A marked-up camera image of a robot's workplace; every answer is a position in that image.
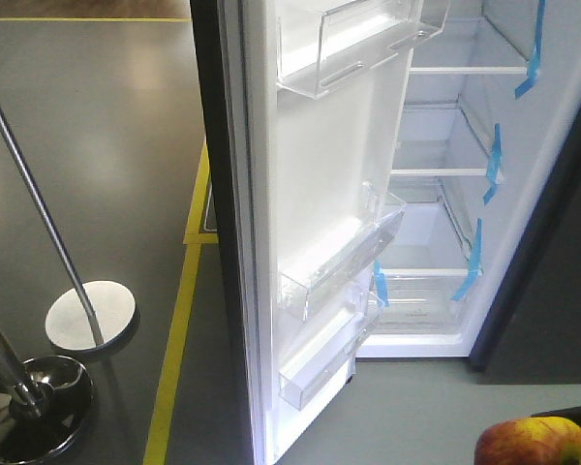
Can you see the white fridge door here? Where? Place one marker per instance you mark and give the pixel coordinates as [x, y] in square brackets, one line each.
[280, 163]

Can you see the red yellow apple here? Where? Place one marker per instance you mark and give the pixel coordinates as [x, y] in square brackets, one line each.
[530, 440]

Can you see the open white fridge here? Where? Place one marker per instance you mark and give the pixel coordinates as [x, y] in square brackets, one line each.
[461, 84]

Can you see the clear middle door bin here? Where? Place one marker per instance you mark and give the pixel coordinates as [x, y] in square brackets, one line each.
[335, 252]

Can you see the clear door bin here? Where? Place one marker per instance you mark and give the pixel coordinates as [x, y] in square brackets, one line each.
[323, 44]
[347, 323]
[335, 252]

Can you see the clear lower door bin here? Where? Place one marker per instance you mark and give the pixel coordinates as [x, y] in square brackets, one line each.
[347, 323]

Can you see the blue tape strip lower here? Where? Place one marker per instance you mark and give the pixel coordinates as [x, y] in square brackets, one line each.
[474, 264]

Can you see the blue tape strip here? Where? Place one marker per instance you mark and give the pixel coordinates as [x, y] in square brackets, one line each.
[534, 64]
[474, 264]
[494, 165]

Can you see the clear upper door bin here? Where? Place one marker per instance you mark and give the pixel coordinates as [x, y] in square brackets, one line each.
[323, 44]

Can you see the blue tape strip middle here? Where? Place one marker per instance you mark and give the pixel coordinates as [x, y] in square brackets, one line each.
[494, 165]

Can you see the blue tape strip top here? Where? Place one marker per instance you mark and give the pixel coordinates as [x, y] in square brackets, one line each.
[534, 64]

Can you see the chrome stanchion post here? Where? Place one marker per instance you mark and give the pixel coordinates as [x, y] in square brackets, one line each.
[91, 316]
[44, 405]

